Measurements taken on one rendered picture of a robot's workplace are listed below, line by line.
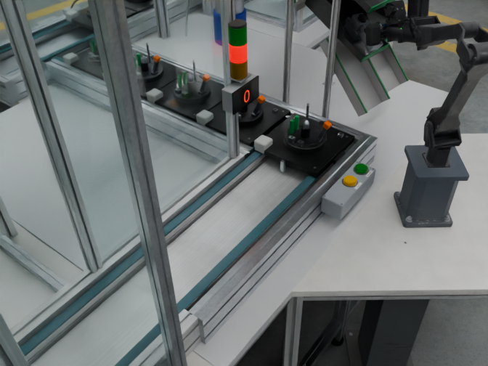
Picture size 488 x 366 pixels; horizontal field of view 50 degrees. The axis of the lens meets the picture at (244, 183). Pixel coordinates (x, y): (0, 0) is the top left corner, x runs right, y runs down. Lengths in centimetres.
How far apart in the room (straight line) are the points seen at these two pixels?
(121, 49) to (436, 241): 118
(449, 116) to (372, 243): 42
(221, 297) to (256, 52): 145
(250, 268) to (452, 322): 139
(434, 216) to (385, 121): 55
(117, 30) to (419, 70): 372
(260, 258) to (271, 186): 33
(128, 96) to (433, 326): 203
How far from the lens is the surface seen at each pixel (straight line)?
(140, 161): 77
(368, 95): 189
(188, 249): 146
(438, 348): 246
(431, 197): 159
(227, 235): 149
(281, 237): 142
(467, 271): 158
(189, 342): 130
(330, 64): 179
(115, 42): 67
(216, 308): 129
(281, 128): 178
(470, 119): 381
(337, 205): 153
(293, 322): 161
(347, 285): 146
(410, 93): 226
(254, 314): 139
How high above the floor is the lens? 200
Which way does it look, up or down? 41 degrees down
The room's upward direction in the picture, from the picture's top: 1 degrees counter-clockwise
